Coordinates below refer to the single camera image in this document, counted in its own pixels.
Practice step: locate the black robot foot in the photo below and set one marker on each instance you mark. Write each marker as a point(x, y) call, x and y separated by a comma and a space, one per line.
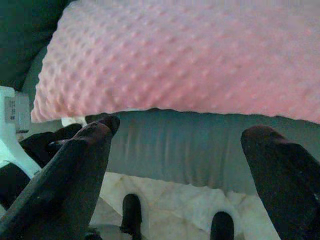
point(222, 227)
point(131, 215)

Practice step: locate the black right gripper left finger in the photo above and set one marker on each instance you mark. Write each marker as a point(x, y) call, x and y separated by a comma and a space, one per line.
point(57, 190)

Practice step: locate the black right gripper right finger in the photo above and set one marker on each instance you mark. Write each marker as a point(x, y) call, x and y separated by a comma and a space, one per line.
point(290, 185)

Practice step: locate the black robot left foot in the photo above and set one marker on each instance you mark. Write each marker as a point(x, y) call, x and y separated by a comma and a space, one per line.
point(131, 215)

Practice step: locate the grey-green sofa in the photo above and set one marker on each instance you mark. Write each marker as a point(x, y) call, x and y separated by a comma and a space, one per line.
point(175, 150)

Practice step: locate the black robot right foot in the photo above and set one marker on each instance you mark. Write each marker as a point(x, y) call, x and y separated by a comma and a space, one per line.
point(222, 227)

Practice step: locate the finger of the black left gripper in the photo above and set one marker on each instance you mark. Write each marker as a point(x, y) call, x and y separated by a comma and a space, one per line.
point(42, 145)
point(110, 120)

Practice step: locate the pink dotted pillow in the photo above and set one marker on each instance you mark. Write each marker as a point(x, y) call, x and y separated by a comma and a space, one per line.
point(175, 57)

